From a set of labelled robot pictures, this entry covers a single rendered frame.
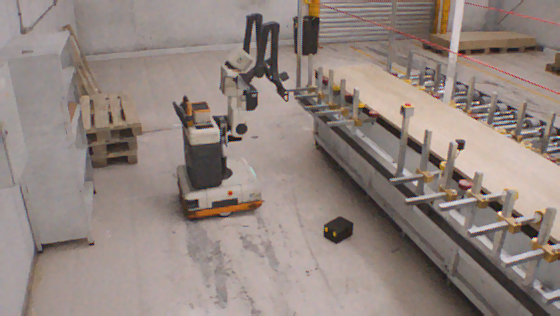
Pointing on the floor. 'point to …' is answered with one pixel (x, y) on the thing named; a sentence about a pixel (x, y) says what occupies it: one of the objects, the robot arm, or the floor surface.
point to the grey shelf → (51, 137)
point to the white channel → (453, 50)
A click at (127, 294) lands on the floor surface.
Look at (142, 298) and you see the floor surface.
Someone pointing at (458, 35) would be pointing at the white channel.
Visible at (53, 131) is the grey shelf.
